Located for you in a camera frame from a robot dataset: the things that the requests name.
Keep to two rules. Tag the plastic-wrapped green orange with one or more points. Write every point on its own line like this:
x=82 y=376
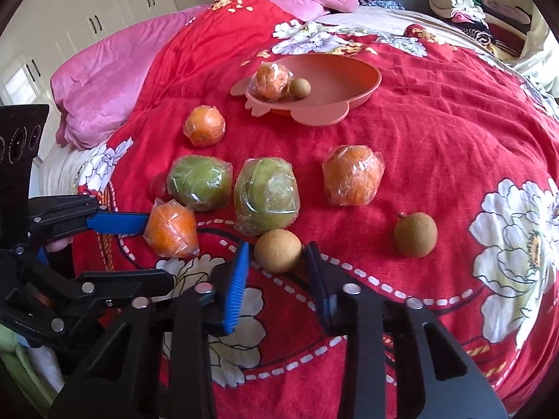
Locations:
x=198 y=183

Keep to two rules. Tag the person's left hand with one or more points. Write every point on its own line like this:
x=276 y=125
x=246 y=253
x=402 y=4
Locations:
x=57 y=245

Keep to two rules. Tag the cream wardrobe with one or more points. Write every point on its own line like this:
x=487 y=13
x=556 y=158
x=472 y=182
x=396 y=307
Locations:
x=87 y=4

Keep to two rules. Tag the brown fruit with stem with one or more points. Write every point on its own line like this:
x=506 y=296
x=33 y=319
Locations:
x=415 y=234

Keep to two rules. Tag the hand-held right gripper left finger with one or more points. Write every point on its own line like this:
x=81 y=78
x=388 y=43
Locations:
x=236 y=288

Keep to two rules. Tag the beige bed sheet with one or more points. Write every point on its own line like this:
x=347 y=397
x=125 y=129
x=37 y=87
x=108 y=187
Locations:
x=371 y=19

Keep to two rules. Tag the pile of folded clothes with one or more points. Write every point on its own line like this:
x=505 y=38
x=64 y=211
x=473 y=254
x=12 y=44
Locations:
x=476 y=13

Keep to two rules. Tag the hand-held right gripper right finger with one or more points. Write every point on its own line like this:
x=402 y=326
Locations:
x=321 y=297

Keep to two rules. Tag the pink quilt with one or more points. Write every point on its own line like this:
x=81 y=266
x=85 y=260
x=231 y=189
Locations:
x=109 y=83

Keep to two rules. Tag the orange-pink plastic bowl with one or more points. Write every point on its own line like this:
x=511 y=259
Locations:
x=340 y=83

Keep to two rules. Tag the cream curtain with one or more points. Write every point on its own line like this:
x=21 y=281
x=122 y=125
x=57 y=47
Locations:
x=537 y=48

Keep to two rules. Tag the red floral blanket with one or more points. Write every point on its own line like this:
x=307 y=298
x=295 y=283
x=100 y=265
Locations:
x=436 y=139

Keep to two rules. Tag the large green orange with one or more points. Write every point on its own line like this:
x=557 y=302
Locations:
x=266 y=196

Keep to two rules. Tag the dark patterned pillow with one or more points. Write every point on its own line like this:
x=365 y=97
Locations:
x=380 y=2

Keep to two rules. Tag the red tomato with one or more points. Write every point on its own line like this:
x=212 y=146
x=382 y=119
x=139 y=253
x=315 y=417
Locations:
x=158 y=187

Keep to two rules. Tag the person's left forearm green sleeve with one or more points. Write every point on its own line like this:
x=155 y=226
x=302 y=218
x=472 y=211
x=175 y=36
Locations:
x=8 y=340

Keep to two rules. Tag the small brown longan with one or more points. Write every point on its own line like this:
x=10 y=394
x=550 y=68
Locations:
x=300 y=87

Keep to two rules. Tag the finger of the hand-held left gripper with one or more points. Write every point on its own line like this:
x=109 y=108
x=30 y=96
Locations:
x=118 y=223
x=131 y=281

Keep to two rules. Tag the round tan fruit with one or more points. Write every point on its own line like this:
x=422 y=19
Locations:
x=277 y=251

